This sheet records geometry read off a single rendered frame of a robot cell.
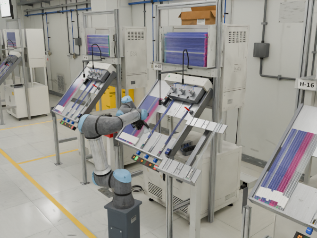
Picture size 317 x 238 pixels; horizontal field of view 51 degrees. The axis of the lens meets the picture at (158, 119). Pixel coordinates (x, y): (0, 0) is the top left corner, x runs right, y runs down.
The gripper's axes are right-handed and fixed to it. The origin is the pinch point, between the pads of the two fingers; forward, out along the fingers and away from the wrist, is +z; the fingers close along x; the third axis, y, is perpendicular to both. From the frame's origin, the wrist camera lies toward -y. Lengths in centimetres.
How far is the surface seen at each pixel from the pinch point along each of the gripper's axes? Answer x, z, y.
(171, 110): -6.7, 6.1, -32.6
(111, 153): -83, 48, 9
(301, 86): 97, -13, -64
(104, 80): -128, -1, -45
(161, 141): 5.1, 13.7, -4.7
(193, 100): 15.9, -1.8, -42.0
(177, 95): -4.3, -3.0, -43.3
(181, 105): 1.2, 4.3, -39.6
